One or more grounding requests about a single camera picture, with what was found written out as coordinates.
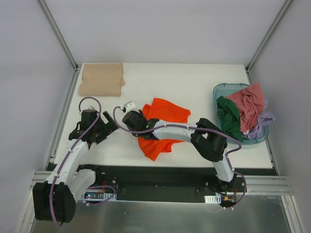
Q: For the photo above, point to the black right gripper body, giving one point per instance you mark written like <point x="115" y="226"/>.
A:
<point x="129" y="119"/>

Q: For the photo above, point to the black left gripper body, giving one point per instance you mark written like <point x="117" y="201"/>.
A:
<point x="102" y="128"/>

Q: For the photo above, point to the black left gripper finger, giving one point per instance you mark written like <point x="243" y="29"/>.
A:
<point x="106" y="132"/>
<point x="108" y="120"/>

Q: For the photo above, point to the orange t shirt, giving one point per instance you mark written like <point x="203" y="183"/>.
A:
<point x="167" y="111"/>

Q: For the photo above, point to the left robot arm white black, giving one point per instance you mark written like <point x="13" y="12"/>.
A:
<point x="55" y="199"/>

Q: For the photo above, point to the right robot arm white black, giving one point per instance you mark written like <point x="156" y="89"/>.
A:
<point x="209" y="141"/>

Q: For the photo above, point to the folded beige t shirt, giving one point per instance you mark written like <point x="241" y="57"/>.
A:
<point x="102" y="80"/>

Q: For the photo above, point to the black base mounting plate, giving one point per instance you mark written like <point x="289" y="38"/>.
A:
<point x="170" y="184"/>

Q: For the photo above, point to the teal plastic basket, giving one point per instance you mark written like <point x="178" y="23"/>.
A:
<point x="226" y="89"/>

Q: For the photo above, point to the green t shirt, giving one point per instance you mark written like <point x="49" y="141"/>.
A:
<point x="229" y="117"/>

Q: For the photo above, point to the pink t shirt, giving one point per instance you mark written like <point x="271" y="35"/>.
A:
<point x="250" y="103"/>

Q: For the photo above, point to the lavender t shirt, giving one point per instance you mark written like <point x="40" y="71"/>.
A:
<point x="264" y="119"/>

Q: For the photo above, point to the right white cable duct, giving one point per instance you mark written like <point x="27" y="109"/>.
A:
<point x="216" y="199"/>

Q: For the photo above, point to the left aluminium frame post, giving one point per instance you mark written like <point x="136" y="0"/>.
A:
<point x="57" y="33"/>

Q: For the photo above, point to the front aluminium frame rail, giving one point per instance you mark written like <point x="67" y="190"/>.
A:
<point x="260" y="185"/>

